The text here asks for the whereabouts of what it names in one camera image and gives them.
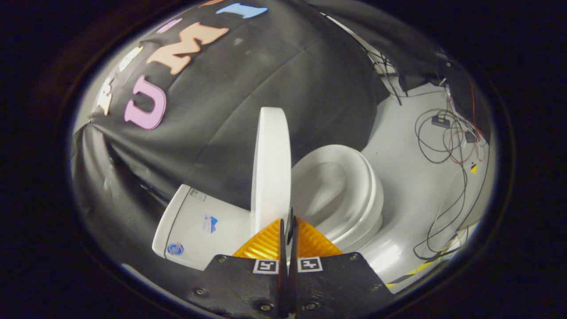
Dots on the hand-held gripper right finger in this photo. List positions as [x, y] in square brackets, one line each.
[336, 283]

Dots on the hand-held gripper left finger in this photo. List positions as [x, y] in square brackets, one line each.
[239, 283]

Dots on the black backdrop cloth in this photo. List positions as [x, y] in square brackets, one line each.
[248, 88]

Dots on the white toilet seat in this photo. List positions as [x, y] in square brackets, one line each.
[362, 177]

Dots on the small black adapter box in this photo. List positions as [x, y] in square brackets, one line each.
[470, 136]
[440, 122]

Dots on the yellow triangle sticker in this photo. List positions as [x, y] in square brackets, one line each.
[473, 169]

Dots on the white ceramic toilet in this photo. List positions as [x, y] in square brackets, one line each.
[199, 230]

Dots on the white toilet lid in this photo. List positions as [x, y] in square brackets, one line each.
[271, 168]

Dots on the black pull tab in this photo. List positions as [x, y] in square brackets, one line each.
[291, 226]

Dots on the yellow black floor tape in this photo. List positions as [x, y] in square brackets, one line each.
[412, 271]

